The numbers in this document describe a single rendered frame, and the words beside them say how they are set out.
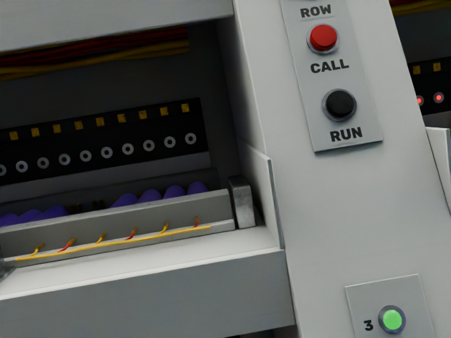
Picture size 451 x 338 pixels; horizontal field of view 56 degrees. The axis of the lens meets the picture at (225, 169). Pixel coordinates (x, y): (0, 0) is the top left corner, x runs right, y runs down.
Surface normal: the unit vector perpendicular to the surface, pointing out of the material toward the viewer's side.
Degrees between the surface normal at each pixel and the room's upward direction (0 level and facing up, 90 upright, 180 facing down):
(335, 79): 90
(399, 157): 90
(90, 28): 111
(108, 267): 21
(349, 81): 90
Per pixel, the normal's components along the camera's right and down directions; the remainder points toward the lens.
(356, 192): 0.00, -0.22
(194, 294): 0.06, 0.14
